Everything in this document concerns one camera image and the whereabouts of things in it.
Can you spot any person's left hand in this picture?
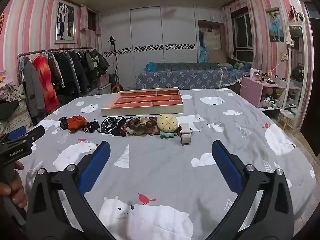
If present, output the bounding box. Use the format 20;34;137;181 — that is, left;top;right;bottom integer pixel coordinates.
0;161;28;208

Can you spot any black garment steamer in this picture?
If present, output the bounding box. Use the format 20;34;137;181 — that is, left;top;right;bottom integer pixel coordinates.
108;36;124;93

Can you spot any blue hanging garment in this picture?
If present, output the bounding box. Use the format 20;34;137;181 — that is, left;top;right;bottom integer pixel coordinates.
198;30;210;63

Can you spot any white sliding door wardrobe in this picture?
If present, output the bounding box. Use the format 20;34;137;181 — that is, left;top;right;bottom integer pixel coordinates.
101;6;223;91

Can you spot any row of dark hanging clothes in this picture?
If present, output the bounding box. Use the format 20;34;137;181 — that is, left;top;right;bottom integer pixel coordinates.
21;49;111;120

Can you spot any black hair tie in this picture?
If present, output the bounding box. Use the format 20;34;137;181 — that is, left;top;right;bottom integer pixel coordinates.
98;116;127;133

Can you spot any framed wedding poster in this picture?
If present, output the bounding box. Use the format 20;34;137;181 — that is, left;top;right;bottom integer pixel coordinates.
55;0;76;44

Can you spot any small black strap watch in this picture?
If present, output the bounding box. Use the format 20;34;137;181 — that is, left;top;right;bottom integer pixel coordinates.
84;121;101;133

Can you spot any white stool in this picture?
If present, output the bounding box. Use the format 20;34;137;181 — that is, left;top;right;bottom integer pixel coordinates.
277;108;298;131

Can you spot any red flower wall decoration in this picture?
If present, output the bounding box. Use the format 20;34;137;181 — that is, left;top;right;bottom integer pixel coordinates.
288;4;305;22

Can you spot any orange red jacket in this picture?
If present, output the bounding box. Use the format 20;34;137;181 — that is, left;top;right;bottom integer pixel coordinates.
32;55;61;113

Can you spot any bed with blue patterned cover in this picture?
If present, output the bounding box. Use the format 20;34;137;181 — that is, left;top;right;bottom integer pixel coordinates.
136;62;253;91

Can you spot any dark window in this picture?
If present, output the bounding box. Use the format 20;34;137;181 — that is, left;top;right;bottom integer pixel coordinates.
231;11;253;63

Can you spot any pink storage box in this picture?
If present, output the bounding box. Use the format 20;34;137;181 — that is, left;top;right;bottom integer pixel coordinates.
96;73;112;96

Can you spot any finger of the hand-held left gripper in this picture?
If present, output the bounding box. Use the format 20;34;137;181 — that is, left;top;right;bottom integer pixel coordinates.
7;126;27;141
24;125;46;143

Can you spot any yellow pineapple plush charm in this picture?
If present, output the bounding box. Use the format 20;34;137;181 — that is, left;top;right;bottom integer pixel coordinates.
157;113;180;139

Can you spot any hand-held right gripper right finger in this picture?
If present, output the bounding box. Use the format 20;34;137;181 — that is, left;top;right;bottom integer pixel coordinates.
207;141;294;240

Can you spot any short pink curtain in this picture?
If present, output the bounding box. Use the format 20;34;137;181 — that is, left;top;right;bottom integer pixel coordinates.
80;4;102;34

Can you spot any red lined jewelry tray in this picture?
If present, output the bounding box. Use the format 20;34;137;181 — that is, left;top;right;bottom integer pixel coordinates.
101;87;184;117

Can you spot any pink floral curtain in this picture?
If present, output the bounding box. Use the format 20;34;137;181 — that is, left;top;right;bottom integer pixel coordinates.
222;0;262;66

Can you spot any brown wooden bead bracelet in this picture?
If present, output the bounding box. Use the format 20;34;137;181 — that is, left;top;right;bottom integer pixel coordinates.
126;116;158;136

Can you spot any white framed standing mirror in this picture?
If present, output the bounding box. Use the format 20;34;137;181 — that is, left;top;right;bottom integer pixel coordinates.
284;23;307;124

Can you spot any pink side cabinet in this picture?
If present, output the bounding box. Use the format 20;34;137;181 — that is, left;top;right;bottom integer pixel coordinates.
239;76;302;108

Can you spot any metal clothes rack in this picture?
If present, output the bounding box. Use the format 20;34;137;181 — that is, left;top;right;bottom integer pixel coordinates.
17;47;94;85

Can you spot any couple photo wall poster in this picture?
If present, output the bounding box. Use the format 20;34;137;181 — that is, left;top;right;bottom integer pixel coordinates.
265;7;284;43

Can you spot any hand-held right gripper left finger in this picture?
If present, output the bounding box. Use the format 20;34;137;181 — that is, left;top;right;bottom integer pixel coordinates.
26;141;115;240

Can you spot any light strap wristwatch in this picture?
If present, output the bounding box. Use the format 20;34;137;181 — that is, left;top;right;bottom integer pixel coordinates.
179;123;193;145

